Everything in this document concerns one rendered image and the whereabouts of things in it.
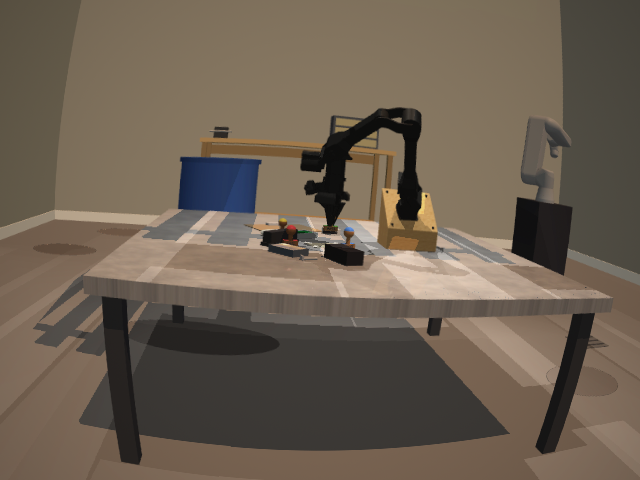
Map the rubber stamp with blue handle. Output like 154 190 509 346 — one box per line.
340 227 355 248

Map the brown rubber stamp with red ends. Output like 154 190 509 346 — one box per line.
282 225 298 246

